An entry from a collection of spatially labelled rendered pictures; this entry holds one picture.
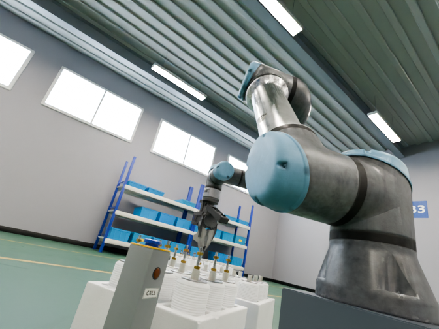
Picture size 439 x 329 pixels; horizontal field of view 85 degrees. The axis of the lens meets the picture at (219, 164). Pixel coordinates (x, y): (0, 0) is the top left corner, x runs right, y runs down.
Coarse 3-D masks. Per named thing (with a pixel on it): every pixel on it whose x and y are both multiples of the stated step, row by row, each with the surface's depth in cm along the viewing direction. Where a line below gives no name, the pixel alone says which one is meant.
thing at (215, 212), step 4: (208, 204) 100; (208, 208) 99; (212, 208) 97; (216, 208) 100; (212, 212) 96; (216, 212) 94; (220, 212) 97; (216, 216) 93; (220, 216) 92; (224, 216) 93; (220, 220) 91; (224, 220) 92; (228, 220) 93
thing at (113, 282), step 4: (116, 264) 74; (120, 264) 73; (116, 268) 73; (120, 268) 72; (112, 272) 74; (116, 272) 72; (120, 272) 72; (112, 276) 72; (116, 276) 72; (112, 280) 72; (116, 280) 71; (108, 284) 73; (112, 284) 71; (116, 284) 71
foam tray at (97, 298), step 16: (96, 288) 69; (112, 288) 69; (80, 304) 69; (96, 304) 67; (160, 304) 63; (80, 320) 67; (96, 320) 65; (160, 320) 58; (176, 320) 57; (192, 320) 56; (208, 320) 59; (224, 320) 68; (240, 320) 80
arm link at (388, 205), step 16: (368, 160) 38; (384, 160) 37; (368, 176) 35; (384, 176) 36; (400, 176) 36; (368, 192) 34; (384, 192) 34; (400, 192) 35; (352, 208) 34; (368, 208) 34; (384, 208) 34; (400, 208) 34; (336, 224) 37; (352, 224) 35; (368, 224) 34; (384, 224) 33; (400, 224) 33
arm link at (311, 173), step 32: (256, 64) 67; (256, 96) 60; (288, 96) 68; (288, 128) 39; (256, 160) 38; (288, 160) 32; (320, 160) 33; (352, 160) 36; (256, 192) 36; (288, 192) 32; (320, 192) 32; (352, 192) 33
